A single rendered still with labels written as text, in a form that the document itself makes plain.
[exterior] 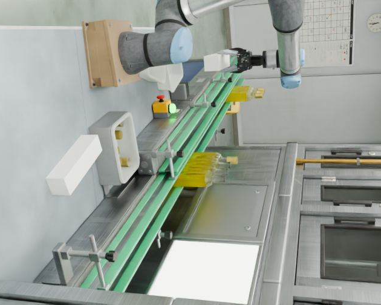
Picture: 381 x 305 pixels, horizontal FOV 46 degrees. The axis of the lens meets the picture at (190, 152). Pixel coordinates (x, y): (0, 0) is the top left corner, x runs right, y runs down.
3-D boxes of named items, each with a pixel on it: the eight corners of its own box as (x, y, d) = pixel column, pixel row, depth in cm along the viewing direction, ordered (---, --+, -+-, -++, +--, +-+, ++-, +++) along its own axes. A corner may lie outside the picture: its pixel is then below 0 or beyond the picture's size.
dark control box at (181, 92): (170, 100, 236) (185, 100, 234) (168, 85, 233) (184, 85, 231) (175, 95, 243) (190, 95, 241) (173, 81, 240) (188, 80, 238)
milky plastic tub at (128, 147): (101, 186, 161) (123, 186, 159) (89, 127, 153) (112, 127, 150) (120, 164, 177) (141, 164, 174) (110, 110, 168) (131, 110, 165)
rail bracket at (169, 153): (155, 180, 177) (185, 180, 173) (149, 140, 170) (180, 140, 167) (157, 177, 180) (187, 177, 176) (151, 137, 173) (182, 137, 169)
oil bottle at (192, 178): (162, 186, 187) (213, 187, 181) (161, 174, 185) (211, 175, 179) (166, 180, 192) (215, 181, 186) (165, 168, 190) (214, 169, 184)
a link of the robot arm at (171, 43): (145, 55, 150) (184, 49, 147) (147, 22, 155) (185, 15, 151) (158, 73, 161) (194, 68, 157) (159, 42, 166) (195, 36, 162)
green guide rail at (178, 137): (155, 155, 178) (175, 155, 175) (155, 153, 177) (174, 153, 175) (232, 57, 331) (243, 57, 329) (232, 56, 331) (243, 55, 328)
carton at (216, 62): (203, 56, 183) (218, 55, 182) (216, 52, 206) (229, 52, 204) (204, 71, 185) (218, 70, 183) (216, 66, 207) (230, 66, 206)
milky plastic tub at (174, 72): (148, 61, 210) (166, 60, 207) (162, 44, 228) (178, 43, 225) (155, 95, 219) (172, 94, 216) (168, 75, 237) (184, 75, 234)
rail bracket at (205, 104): (189, 108, 226) (215, 108, 222) (187, 94, 223) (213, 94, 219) (191, 106, 229) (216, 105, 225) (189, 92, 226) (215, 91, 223)
